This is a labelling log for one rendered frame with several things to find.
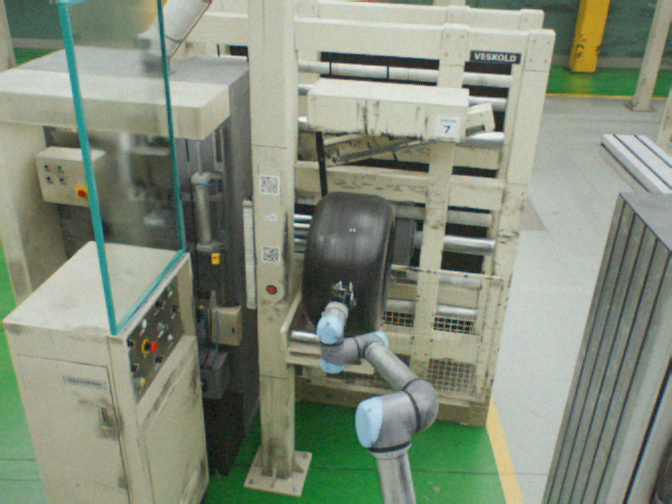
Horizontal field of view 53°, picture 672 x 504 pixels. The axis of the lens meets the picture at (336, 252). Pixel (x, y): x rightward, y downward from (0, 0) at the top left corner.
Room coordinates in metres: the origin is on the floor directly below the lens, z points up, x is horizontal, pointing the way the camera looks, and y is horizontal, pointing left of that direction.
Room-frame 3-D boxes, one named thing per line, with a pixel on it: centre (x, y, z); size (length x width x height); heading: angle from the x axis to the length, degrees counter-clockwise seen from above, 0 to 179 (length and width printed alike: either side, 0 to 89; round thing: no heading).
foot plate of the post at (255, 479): (2.34, 0.24, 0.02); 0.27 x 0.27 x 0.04; 81
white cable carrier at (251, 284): (2.33, 0.33, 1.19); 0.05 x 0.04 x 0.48; 171
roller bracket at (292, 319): (2.35, 0.16, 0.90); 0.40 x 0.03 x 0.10; 171
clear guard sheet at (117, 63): (1.92, 0.62, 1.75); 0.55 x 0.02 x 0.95; 171
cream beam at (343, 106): (2.59, -0.19, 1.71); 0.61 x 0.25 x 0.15; 81
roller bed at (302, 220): (2.73, 0.14, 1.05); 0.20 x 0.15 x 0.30; 81
